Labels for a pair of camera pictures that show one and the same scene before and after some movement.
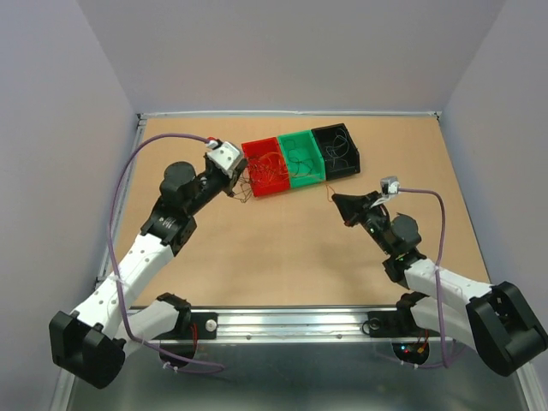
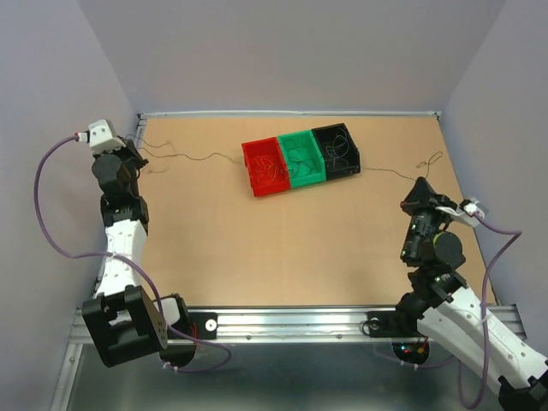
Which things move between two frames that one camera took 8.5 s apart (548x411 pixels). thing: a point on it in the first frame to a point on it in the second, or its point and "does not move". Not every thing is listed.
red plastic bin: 266,165 does not move
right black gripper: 353,208 to 422,197
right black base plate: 397,324 does not move
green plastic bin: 305,163 does not move
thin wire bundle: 270,169 to 298,165
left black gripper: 227,180 to 133,153
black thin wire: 305,167 does not move
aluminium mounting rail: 295,325 does not move
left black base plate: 206,324 does not move
